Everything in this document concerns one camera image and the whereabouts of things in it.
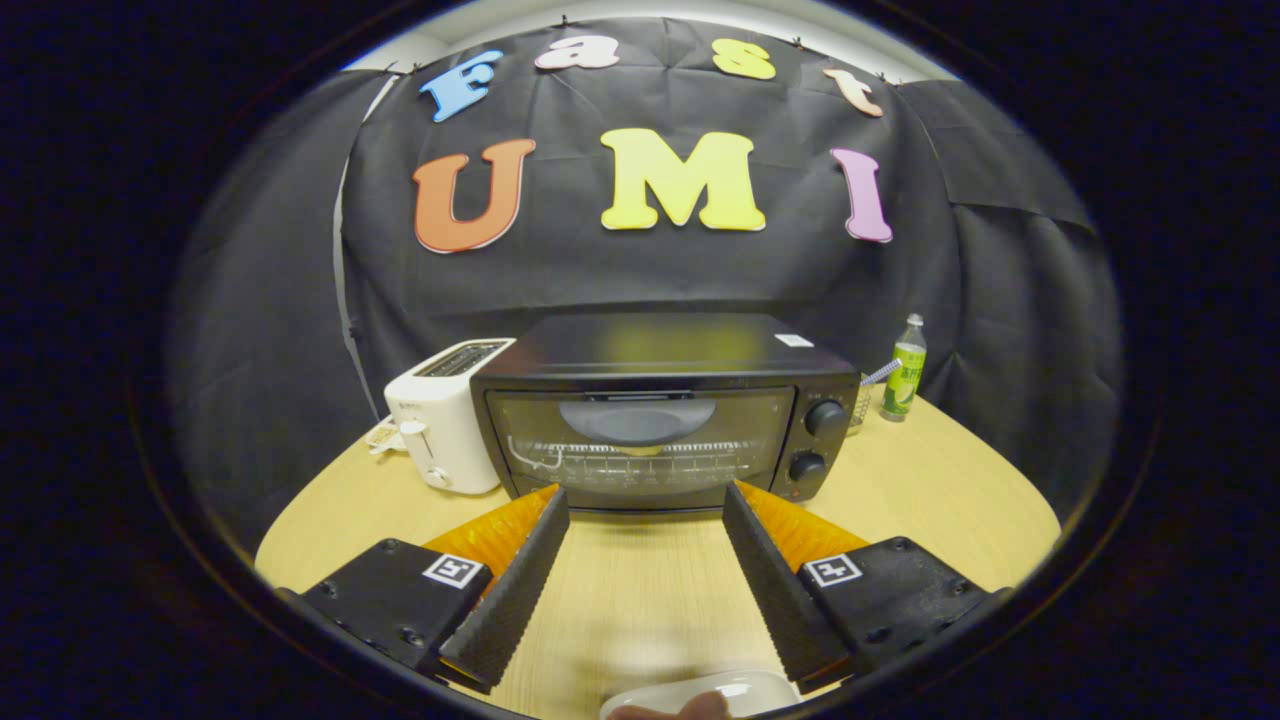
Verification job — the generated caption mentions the green drink bottle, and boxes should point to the green drink bottle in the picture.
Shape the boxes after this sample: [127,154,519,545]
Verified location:
[880,313,928,423]

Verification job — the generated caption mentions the black toaster oven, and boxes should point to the black toaster oven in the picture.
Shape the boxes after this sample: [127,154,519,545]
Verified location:
[470,313,863,514]

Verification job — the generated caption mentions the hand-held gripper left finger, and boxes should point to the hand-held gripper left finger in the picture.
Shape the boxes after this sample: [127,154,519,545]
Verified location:
[275,485,571,692]

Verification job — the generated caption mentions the white plate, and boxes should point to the white plate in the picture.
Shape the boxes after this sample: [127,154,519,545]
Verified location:
[600,670,803,720]

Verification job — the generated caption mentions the white pop-up toaster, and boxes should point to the white pop-up toaster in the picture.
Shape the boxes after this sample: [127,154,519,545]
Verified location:
[384,337,517,495]

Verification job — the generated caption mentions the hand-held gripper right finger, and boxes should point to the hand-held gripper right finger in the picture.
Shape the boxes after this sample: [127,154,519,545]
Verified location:
[722,481,1011,697]

